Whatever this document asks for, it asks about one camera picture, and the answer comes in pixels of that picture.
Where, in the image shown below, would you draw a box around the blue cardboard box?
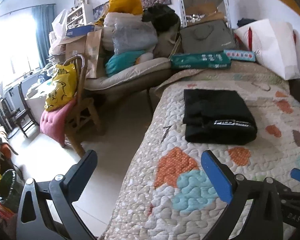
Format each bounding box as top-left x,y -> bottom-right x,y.
66,24 -> 95,37

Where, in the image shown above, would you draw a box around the green long box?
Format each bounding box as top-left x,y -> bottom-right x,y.
170,53 -> 231,69

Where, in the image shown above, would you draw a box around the clear plastic wrapped bedding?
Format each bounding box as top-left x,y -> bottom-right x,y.
102,12 -> 158,55

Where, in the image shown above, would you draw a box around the light blue shapes box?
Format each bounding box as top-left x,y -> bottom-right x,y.
223,50 -> 256,62

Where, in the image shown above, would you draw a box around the black pants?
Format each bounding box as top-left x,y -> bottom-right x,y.
183,89 -> 257,145

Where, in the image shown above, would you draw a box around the grey laptop bag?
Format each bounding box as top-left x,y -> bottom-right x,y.
180,20 -> 236,54

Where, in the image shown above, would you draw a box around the white paper shopping bag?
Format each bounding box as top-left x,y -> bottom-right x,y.
234,19 -> 300,80

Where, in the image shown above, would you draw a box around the teal pillow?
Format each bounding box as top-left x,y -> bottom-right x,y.
105,50 -> 145,77

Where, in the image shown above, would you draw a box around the dark wooden chair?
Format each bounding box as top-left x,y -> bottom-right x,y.
4,82 -> 39,138

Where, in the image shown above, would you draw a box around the beige lounge chair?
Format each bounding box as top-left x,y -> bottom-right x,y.
84,57 -> 172,111

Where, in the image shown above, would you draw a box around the green plastic basket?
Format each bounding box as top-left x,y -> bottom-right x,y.
0,169 -> 24,213

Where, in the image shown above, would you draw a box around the pink seat cushion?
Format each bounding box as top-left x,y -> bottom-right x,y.
40,97 -> 77,147

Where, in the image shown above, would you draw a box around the blue curtain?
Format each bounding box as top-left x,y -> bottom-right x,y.
31,4 -> 55,69

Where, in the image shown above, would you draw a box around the brown paper bag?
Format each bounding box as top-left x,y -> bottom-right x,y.
65,29 -> 106,79

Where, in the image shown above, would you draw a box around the yellow bear plastic bag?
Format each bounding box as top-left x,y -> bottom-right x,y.
44,63 -> 78,112

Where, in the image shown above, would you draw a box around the heart pattern quilt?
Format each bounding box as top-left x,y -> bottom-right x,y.
101,61 -> 300,239

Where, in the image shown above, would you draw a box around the white small shelf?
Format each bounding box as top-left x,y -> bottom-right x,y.
66,4 -> 94,29

